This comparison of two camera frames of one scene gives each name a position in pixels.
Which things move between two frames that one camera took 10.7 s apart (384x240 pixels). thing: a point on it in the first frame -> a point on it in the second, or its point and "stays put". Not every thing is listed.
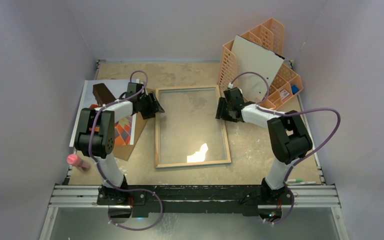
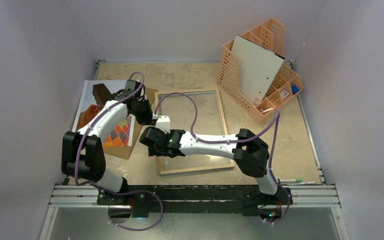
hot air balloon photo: (125, 130) stays put
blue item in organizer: (294, 89) stays put
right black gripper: (225, 110) -> (148, 139)
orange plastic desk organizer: (269, 35) stays put
